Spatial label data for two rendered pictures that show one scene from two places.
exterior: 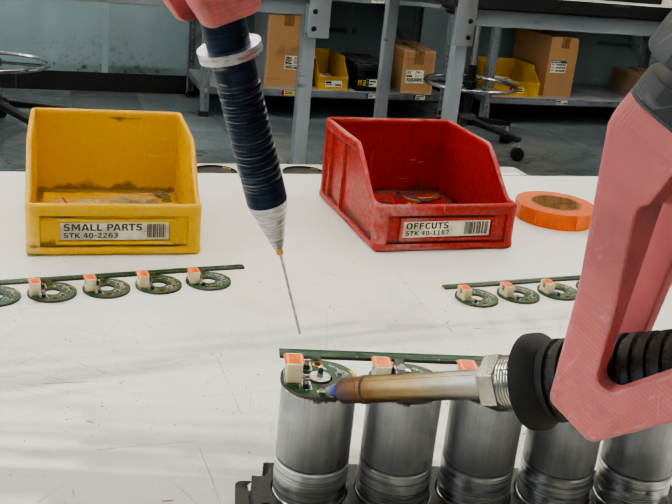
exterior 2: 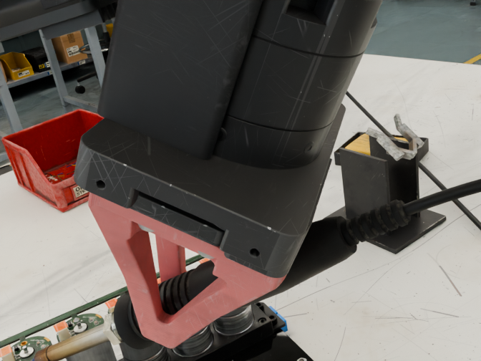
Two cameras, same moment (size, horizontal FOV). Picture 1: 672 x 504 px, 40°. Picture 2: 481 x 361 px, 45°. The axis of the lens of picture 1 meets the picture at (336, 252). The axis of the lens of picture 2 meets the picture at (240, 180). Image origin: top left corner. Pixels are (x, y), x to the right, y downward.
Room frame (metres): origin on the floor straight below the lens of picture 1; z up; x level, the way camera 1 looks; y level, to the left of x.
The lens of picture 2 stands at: (0.00, -0.05, 1.00)
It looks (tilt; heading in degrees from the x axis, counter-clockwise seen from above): 25 degrees down; 343
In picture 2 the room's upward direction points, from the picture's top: 11 degrees counter-clockwise
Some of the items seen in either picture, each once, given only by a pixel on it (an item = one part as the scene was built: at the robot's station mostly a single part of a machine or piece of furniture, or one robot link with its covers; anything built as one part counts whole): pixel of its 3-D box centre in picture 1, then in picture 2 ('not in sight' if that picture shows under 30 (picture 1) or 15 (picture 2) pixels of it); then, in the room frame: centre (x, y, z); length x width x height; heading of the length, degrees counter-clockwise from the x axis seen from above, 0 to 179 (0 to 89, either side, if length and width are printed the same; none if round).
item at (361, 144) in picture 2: not in sight; (381, 150); (0.45, -0.33, 0.76); 0.07 x 0.05 x 0.02; 33
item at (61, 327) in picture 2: (383, 371); (64, 330); (0.27, -0.02, 0.82); 0.01 x 0.01 x 0.01; 8
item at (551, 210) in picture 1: (554, 210); not in sight; (0.67, -0.16, 0.76); 0.06 x 0.06 x 0.01
